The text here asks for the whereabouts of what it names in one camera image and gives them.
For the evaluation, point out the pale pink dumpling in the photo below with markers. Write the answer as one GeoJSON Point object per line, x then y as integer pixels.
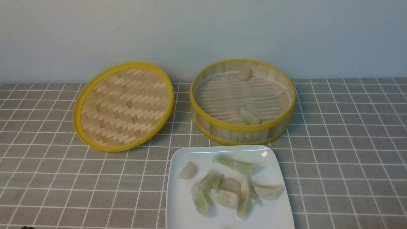
{"type": "Point", "coordinates": [231, 185]}
{"type": "Point", "coordinates": [188, 171]}
{"type": "Point", "coordinates": [245, 73]}

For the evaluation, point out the white square plate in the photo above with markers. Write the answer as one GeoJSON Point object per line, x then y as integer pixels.
{"type": "Point", "coordinates": [268, 214]}

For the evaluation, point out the white steamer liner paper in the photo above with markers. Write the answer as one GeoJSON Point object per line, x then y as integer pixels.
{"type": "Point", "coordinates": [221, 96]}

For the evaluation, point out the bamboo steamer basket yellow rim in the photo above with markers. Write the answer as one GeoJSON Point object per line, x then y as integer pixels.
{"type": "Point", "coordinates": [234, 134]}

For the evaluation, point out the woven bamboo steamer lid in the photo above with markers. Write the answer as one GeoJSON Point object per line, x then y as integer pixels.
{"type": "Point", "coordinates": [123, 106]}

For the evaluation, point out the white dumpling centre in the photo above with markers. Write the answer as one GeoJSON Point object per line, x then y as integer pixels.
{"type": "Point", "coordinates": [225, 198]}

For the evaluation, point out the white dumpling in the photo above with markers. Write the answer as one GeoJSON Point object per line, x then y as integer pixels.
{"type": "Point", "coordinates": [268, 192]}
{"type": "Point", "coordinates": [225, 198]}

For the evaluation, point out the white dumpling right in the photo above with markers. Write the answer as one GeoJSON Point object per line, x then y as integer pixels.
{"type": "Point", "coordinates": [268, 192]}

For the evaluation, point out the grey checked tablecloth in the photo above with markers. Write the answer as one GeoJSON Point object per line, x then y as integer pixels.
{"type": "Point", "coordinates": [343, 159]}

